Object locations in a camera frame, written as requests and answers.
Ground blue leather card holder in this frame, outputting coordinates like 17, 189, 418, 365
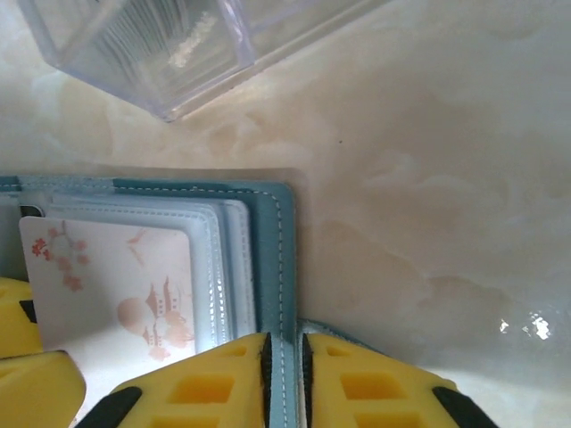
0, 167, 356, 428

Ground clear acrylic card box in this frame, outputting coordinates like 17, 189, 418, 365
33, 0, 393, 124

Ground white card pink print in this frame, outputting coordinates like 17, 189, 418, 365
18, 217, 197, 371

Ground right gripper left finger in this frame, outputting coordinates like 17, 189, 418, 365
79, 332, 274, 428

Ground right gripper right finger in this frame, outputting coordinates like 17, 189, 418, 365
302, 332, 508, 428

